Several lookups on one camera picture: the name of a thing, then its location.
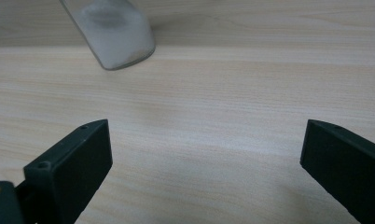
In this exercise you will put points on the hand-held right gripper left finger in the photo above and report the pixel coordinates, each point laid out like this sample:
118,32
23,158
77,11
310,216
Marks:
73,174

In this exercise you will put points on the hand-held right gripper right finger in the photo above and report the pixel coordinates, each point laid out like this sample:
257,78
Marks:
347,168

